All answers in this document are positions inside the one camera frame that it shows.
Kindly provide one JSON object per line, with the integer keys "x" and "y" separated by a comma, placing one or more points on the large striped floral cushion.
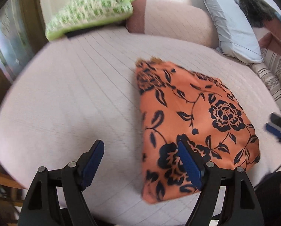
{"x": 276, "y": 75}

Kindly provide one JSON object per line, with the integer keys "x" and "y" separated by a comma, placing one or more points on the green patterned pillow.
{"x": 91, "y": 7}

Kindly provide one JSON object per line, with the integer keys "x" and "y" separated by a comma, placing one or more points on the wooden stained glass door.
{"x": 10, "y": 40}

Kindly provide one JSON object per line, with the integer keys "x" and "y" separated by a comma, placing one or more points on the pink quilted mattress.
{"x": 72, "y": 94}

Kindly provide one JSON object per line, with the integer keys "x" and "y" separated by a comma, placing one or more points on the grey blue pillow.
{"x": 232, "y": 28}

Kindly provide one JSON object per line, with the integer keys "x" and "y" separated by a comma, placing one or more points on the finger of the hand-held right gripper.
{"x": 276, "y": 130}
{"x": 280, "y": 120}

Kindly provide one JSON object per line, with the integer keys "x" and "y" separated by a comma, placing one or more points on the dark patterned clothing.
{"x": 270, "y": 200}

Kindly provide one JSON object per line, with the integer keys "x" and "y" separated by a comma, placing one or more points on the wooden chair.
{"x": 1, "y": 181}

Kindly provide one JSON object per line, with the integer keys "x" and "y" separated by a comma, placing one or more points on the pink brown bolster cushion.
{"x": 173, "y": 21}

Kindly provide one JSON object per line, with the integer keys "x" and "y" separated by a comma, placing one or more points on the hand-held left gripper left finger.
{"x": 93, "y": 167}

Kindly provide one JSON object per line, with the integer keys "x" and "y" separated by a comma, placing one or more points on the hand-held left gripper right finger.
{"x": 188, "y": 164}

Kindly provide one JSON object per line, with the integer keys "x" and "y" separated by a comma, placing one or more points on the orange black floral shirt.
{"x": 190, "y": 113}

